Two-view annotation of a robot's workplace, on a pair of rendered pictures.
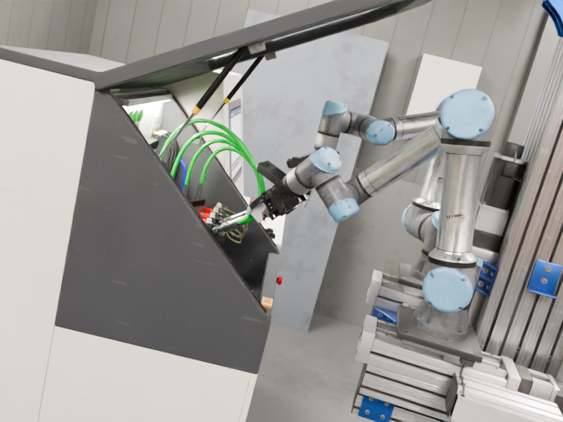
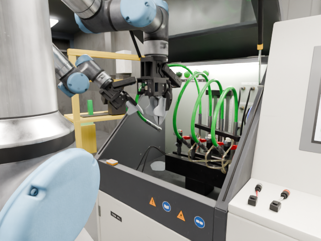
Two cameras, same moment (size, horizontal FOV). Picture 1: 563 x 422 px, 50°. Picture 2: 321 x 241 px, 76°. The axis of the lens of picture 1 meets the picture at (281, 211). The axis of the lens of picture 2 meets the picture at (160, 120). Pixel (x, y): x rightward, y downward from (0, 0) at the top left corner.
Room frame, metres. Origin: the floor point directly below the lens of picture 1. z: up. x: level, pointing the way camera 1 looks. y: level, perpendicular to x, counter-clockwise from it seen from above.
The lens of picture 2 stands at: (2.46, -0.58, 1.33)
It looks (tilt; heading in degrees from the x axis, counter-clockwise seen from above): 10 degrees down; 131
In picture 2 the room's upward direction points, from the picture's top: straight up
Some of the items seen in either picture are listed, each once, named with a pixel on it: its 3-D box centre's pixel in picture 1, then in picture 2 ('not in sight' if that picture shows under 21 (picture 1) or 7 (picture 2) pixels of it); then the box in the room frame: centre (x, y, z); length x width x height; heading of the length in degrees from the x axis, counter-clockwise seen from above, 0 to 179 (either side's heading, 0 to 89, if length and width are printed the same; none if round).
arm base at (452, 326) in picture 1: (443, 311); not in sight; (1.59, -0.50, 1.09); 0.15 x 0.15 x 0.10
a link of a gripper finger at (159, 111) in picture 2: not in sight; (159, 111); (2.04, -0.09, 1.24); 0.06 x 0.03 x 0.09; 91
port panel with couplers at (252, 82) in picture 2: (153, 158); (250, 107); (2.13, 0.49, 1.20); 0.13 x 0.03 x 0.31; 1
